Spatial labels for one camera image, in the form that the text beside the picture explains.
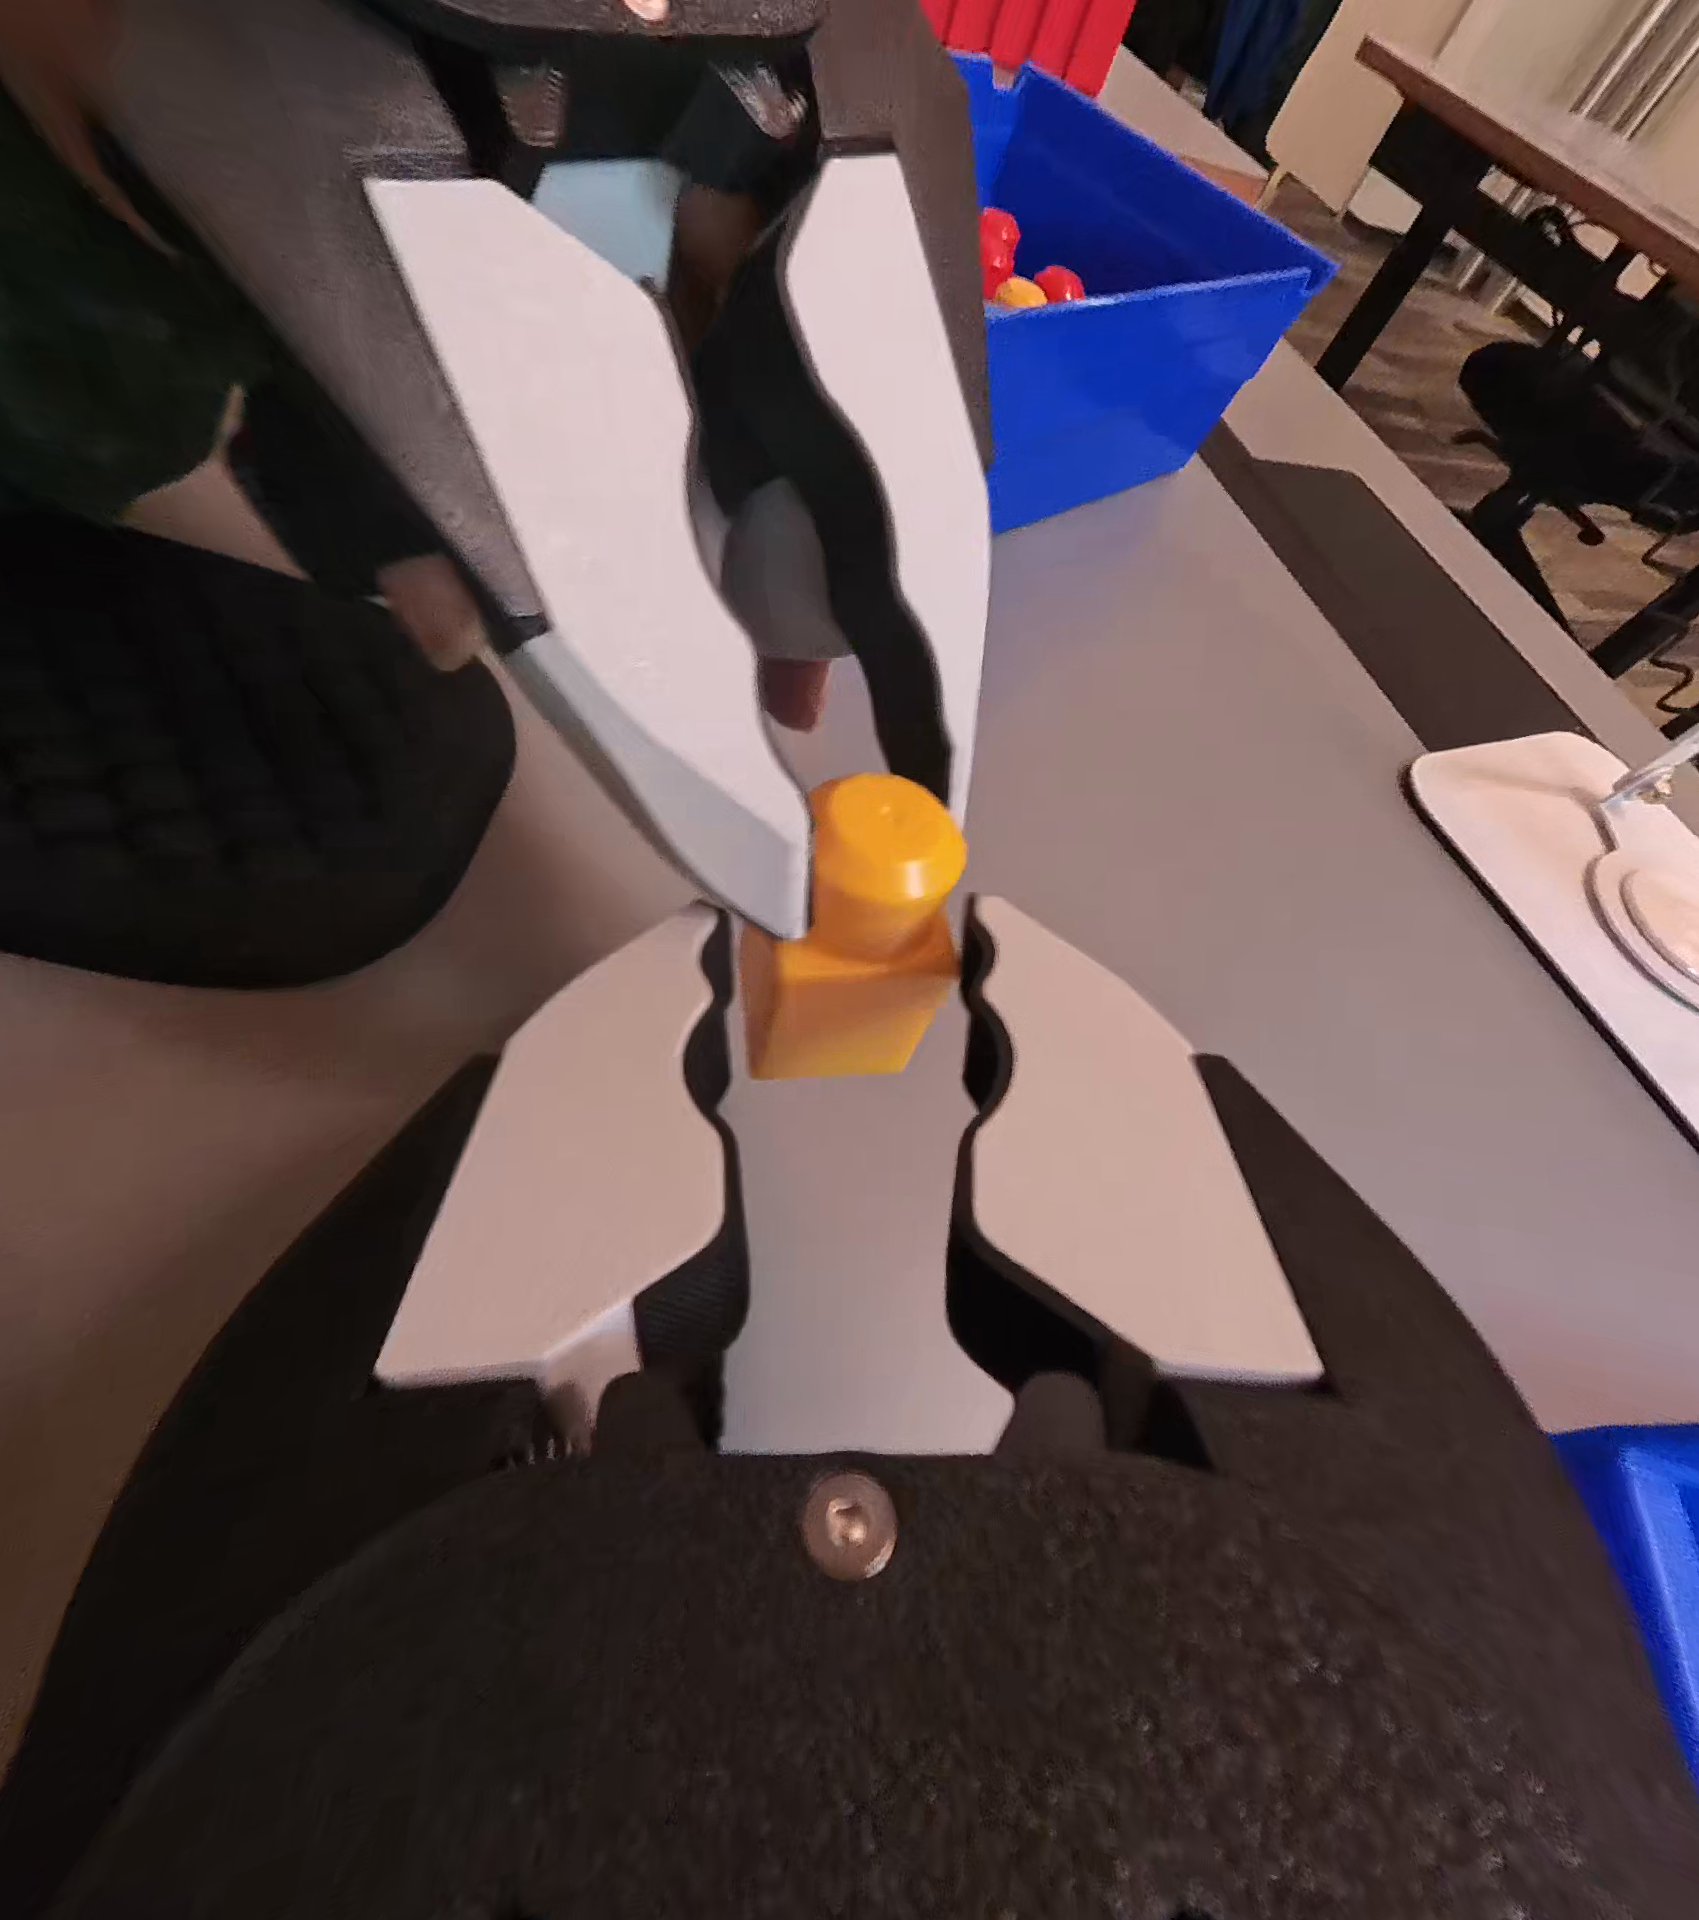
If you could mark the red plastic bin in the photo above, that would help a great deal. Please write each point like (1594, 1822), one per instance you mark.
(1030, 30)

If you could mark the blue jacket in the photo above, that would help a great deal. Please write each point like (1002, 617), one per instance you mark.
(1254, 52)

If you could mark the black office chair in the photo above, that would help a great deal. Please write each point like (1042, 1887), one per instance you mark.
(1554, 405)

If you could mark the wooden background desk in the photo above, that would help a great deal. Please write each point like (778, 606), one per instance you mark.
(1540, 150)

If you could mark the yellow mega block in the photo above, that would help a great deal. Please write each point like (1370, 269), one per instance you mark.
(834, 1004)

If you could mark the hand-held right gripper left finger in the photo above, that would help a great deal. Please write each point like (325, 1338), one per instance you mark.
(565, 1201)

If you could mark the white wall pipes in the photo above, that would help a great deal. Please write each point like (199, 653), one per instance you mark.
(1660, 52)

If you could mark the white document stand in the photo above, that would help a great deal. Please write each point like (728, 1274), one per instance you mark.
(1510, 840)

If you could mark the blue plastic bin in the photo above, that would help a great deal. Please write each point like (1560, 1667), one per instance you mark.
(1660, 1500)
(1120, 405)

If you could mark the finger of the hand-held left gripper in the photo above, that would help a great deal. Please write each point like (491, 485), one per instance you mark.
(910, 420)
(565, 451)

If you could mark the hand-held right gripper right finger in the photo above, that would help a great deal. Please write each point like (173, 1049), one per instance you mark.
(1134, 1201)

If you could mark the person's left hand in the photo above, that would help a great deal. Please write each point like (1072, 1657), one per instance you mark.
(714, 270)

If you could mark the grey table with wooden edge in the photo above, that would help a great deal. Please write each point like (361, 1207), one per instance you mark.
(1180, 121)

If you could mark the group of mega blocks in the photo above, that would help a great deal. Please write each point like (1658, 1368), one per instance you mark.
(1000, 241)

